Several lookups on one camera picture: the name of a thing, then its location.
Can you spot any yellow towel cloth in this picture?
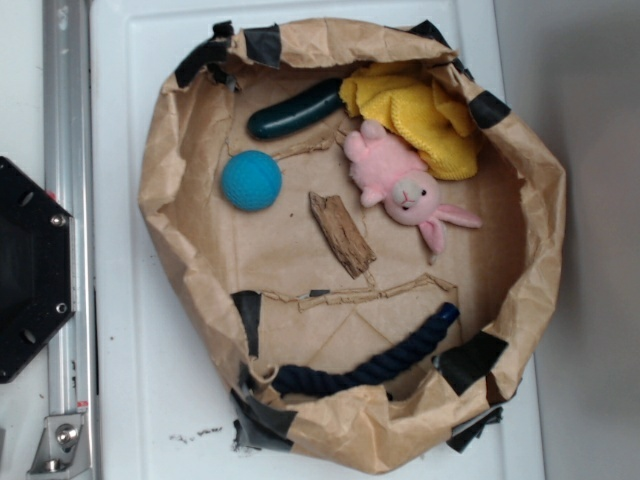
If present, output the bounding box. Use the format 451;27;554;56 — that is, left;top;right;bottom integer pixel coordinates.
339;61;482;181

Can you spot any aluminium rail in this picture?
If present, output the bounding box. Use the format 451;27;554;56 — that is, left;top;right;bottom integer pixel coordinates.
41;0;99;416

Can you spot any blue rubber ball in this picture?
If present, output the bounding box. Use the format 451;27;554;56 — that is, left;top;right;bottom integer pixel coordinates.
220;150;282;212

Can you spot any brown wood chip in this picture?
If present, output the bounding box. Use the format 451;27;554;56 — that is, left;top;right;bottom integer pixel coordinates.
308;192;377;279

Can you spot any white tray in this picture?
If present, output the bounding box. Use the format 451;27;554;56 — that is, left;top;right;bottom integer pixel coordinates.
88;0;547;480

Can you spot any pink plush bunny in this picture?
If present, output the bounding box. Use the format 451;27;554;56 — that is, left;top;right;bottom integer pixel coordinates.
343;120;482;256

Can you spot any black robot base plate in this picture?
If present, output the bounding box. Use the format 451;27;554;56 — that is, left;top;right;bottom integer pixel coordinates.
1;157;74;384

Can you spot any dark green plastic cucumber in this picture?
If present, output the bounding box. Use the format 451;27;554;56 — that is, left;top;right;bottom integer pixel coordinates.
247;78;343;140

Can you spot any metal corner bracket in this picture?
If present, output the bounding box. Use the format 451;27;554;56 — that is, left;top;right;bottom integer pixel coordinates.
26;413;91;479

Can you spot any dark blue rope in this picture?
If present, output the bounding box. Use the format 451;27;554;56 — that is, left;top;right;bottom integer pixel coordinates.
270;301;460;399

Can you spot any brown paper bag bin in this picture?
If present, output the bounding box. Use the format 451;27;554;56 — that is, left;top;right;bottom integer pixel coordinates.
139;18;566;474

